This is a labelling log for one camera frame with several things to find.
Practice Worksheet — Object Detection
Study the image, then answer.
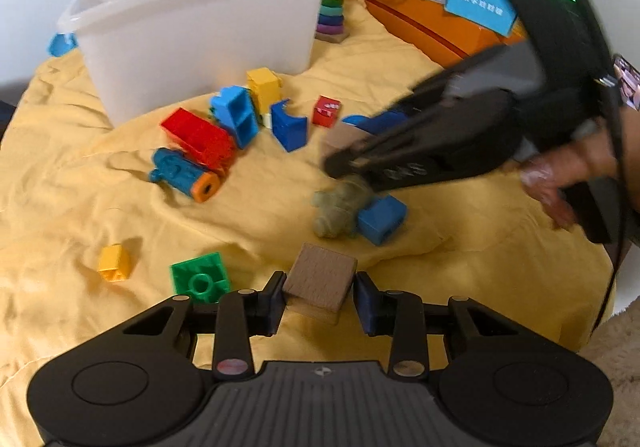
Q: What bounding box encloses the person's right hand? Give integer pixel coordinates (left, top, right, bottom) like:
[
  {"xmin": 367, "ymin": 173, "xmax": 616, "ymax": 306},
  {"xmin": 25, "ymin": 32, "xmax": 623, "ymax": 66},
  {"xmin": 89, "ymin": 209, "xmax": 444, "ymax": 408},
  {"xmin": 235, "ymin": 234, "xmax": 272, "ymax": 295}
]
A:
[{"xmin": 519, "ymin": 123, "xmax": 623, "ymax": 231}]

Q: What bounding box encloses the person's right forearm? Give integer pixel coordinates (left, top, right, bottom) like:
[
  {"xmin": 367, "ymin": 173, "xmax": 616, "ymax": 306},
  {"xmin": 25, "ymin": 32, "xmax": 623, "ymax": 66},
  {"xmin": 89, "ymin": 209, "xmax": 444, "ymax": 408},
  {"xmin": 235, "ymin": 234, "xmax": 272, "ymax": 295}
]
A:
[{"xmin": 621, "ymin": 104, "xmax": 640, "ymax": 248}]

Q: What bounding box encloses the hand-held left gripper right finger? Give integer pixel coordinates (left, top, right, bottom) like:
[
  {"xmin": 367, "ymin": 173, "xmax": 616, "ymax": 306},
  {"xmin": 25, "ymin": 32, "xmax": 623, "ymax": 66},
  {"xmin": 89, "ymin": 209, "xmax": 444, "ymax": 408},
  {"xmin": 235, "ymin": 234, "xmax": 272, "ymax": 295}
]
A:
[{"xmin": 353, "ymin": 271, "xmax": 521, "ymax": 380}]

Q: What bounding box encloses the blue round lid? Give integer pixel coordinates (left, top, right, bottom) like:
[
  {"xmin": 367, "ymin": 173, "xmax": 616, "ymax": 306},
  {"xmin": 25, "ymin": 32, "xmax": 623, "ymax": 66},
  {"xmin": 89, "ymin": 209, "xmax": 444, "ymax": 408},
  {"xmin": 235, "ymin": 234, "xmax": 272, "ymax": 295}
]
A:
[{"xmin": 342, "ymin": 114, "xmax": 396, "ymax": 134}]

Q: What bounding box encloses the blue card white print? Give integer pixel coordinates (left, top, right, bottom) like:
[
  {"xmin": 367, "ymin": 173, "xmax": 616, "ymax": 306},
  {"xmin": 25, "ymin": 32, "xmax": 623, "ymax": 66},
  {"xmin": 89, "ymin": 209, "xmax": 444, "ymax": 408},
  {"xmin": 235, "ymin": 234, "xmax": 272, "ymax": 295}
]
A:
[{"xmin": 444, "ymin": 0, "xmax": 518, "ymax": 35}]

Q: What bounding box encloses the dark blue building brick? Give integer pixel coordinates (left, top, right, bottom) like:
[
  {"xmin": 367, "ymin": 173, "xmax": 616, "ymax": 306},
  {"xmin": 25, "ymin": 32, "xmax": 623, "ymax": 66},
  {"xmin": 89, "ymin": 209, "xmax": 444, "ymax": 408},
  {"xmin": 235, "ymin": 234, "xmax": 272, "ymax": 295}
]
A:
[{"xmin": 270, "ymin": 100, "xmax": 307, "ymax": 153}]

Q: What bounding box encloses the green building brick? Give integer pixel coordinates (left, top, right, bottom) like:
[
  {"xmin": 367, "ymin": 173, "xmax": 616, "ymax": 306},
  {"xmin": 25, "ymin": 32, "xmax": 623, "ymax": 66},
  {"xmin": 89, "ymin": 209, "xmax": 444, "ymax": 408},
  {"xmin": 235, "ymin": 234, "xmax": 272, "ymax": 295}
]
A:
[{"xmin": 171, "ymin": 252, "xmax": 232, "ymax": 304}]

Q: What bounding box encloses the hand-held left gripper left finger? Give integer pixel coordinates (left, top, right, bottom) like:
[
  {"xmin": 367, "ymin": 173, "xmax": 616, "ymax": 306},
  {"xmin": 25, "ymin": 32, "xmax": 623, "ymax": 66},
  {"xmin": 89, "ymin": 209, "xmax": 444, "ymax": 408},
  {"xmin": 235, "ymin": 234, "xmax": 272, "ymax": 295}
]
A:
[{"xmin": 122, "ymin": 271, "xmax": 288, "ymax": 380}]

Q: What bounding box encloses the rainbow ring stacking toy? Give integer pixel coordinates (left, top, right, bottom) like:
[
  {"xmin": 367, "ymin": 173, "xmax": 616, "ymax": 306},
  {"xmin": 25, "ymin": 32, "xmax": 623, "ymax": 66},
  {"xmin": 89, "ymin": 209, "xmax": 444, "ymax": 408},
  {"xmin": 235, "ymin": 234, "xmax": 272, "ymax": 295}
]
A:
[{"xmin": 315, "ymin": 0, "xmax": 351, "ymax": 44}]

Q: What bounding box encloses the red long building brick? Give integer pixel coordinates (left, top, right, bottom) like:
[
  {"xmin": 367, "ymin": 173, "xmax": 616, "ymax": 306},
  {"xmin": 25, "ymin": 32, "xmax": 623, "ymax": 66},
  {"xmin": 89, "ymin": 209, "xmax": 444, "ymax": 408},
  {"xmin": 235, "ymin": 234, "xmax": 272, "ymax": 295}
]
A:
[{"xmin": 160, "ymin": 107, "xmax": 236, "ymax": 172}]

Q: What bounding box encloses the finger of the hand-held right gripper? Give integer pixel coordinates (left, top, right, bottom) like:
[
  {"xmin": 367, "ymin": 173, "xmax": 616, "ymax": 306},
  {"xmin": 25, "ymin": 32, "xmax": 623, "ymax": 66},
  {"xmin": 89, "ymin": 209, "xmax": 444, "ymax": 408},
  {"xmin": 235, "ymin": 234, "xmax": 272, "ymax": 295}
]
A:
[
  {"xmin": 323, "ymin": 101, "xmax": 467, "ymax": 189},
  {"xmin": 380, "ymin": 46, "xmax": 527, "ymax": 129}
]

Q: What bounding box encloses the black cable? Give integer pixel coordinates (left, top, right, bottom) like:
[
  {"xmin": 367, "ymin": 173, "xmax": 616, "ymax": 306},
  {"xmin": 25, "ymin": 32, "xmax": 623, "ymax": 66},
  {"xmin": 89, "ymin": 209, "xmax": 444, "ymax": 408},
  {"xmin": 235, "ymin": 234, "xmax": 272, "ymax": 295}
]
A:
[{"xmin": 592, "ymin": 72, "xmax": 628, "ymax": 333}]

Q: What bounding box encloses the wooden block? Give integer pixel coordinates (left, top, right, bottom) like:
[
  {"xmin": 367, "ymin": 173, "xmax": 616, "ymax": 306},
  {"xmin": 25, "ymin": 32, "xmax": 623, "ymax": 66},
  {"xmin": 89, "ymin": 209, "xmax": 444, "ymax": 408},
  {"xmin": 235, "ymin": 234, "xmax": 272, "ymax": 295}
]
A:
[
  {"xmin": 320, "ymin": 124, "xmax": 373, "ymax": 160},
  {"xmin": 282, "ymin": 243, "xmax": 358, "ymax": 326}
]

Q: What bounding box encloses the dark blue mesh playpen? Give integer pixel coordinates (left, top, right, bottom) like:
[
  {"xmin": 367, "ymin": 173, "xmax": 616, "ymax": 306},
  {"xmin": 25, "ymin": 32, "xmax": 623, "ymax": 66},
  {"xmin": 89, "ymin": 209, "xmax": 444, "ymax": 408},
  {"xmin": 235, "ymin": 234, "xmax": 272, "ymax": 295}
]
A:
[{"xmin": 0, "ymin": 100, "xmax": 18, "ymax": 140}]

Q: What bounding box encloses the orange box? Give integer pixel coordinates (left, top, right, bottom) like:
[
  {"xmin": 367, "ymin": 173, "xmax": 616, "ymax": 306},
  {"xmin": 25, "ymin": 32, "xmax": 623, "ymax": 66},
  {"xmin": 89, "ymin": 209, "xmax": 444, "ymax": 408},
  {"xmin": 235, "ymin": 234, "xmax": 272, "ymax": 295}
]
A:
[{"xmin": 360, "ymin": 0, "xmax": 528, "ymax": 70}]

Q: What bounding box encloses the white plastic storage bin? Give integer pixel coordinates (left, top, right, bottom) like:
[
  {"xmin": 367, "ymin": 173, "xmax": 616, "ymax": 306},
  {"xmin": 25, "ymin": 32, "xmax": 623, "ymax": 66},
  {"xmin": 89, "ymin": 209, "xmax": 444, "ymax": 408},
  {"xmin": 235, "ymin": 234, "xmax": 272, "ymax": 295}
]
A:
[{"xmin": 47, "ymin": 0, "xmax": 343, "ymax": 128}]

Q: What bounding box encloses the red printed cube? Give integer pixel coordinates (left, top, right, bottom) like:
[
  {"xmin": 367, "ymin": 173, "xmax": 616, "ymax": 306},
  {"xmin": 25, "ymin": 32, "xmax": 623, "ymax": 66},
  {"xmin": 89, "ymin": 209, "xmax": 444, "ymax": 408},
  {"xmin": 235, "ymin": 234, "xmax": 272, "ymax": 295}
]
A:
[{"xmin": 312, "ymin": 96, "xmax": 343, "ymax": 128}]

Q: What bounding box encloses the light blue building brick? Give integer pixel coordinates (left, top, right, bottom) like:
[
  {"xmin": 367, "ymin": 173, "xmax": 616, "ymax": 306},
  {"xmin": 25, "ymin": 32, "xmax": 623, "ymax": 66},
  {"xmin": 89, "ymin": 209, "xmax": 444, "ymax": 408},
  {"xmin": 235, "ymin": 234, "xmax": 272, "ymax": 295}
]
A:
[{"xmin": 209, "ymin": 86, "xmax": 261, "ymax": 150}]

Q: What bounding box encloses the yellow blanket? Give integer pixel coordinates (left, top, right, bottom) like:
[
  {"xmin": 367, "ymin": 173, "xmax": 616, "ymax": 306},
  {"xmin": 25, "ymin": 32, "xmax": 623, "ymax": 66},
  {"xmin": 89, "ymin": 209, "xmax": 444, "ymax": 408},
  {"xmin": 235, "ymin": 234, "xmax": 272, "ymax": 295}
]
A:
[{"xmin": 0, "ymin": 0, "xmax": 618, "ymax": 433}]

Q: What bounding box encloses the small yellow building brick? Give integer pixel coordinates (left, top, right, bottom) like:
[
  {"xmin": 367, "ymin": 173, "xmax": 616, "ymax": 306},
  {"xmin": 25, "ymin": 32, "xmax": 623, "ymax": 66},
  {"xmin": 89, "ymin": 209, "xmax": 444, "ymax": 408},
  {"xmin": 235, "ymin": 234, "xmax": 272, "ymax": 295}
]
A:
[{"xmin": 97, "ymin": 243, "xmax": 132, "ymax": 283}]

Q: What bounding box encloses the blue toy with orange cap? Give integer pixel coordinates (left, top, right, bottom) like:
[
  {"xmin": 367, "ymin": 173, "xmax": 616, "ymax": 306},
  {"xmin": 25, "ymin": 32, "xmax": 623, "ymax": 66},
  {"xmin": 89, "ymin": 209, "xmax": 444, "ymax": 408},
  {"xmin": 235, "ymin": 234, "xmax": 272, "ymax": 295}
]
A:
[{"xmin": 149, "ymin": 147, "xmax": 222, "ymax": 204}]

